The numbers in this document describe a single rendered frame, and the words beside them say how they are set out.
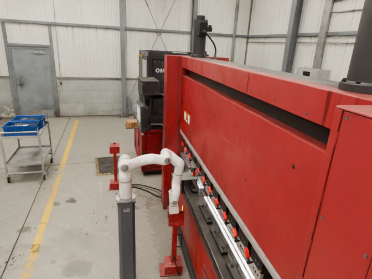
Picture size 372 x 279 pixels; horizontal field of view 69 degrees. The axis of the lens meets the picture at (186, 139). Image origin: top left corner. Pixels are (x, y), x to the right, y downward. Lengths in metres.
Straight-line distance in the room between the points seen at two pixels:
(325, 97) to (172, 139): 2.95
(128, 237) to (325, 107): 2.30
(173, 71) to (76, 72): 6.23
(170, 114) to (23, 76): 6.75
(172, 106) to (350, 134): 3.13
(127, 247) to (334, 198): 2.43
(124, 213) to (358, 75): 2.24
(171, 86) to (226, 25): 6.91
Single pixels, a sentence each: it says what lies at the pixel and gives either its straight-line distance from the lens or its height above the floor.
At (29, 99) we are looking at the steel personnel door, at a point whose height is 0.59.
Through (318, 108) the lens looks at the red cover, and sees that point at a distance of 1.21.
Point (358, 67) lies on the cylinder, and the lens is 1.20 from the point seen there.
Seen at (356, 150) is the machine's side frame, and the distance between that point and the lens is 0.80.
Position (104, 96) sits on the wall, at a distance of 9.69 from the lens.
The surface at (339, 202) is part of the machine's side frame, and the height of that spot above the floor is 2.05.
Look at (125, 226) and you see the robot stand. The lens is 2.87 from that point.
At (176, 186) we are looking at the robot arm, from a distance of 2.70.
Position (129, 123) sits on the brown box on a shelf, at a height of 1.07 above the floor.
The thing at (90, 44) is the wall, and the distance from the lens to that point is 9.54.
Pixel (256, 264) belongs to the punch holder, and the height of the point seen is 1.19.
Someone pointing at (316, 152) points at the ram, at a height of 2.04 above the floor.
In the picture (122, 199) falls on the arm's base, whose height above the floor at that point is 1.01.
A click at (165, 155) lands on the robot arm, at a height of 1.47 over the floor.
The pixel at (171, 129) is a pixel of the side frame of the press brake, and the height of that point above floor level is 1.30.
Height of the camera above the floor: 2.43
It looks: 19 degrees down
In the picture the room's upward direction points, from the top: 3 degrees clockwise
